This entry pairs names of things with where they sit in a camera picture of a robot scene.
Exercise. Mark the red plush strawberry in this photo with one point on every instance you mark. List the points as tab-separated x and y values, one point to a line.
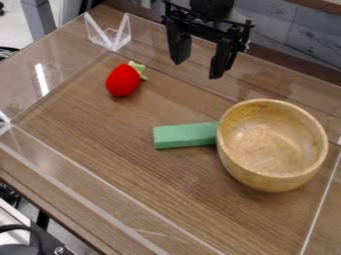
125	79

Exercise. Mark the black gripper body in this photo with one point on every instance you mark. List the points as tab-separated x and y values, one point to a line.
209	19

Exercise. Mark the green rectangular block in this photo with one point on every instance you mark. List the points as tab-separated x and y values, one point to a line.
185	135

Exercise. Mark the black metal bracket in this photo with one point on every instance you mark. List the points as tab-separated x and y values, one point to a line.
52	245

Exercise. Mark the light wooden bowl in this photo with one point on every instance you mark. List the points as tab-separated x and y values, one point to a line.
272	144

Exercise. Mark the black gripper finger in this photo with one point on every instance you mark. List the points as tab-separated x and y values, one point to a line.
179	42
226	49

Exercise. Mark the clear acrylic enclosure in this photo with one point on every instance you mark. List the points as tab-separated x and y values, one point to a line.
78	154

